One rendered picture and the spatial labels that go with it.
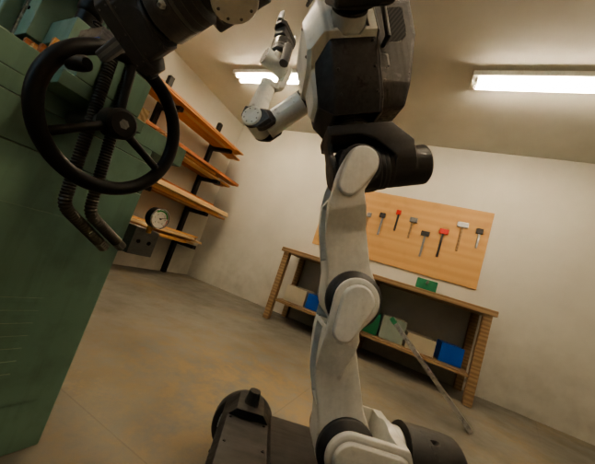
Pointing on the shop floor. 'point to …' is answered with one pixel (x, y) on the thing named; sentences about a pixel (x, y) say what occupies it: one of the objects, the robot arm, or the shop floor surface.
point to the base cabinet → (37, 288)
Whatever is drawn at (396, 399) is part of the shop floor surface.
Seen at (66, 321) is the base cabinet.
